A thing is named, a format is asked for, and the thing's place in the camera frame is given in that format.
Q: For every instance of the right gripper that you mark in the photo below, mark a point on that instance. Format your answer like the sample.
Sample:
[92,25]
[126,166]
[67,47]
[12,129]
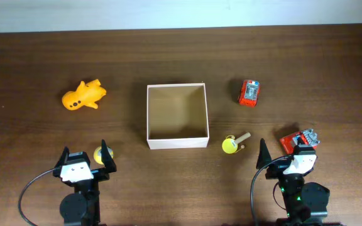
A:
[277,167]

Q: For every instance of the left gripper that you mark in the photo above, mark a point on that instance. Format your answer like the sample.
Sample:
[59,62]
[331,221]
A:
[109,163]

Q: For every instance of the red grey toy truck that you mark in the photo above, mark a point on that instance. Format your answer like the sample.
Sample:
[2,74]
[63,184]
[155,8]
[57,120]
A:
[308,136]

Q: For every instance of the red toy car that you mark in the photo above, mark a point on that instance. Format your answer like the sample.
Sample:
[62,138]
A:
[250,90]

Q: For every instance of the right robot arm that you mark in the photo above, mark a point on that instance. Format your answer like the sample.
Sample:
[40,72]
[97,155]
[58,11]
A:
[305,203]

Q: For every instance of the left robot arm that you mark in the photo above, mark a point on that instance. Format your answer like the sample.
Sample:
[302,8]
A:
[82,207]

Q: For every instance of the yellow round toy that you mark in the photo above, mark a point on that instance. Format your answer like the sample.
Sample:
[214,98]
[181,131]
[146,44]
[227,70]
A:
[98,155]

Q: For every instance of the orange rubber toy animal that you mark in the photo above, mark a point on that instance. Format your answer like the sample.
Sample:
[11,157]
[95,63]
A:
[86,94]

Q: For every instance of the white open cardboard box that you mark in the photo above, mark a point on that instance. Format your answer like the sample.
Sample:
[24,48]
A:
[176,116]

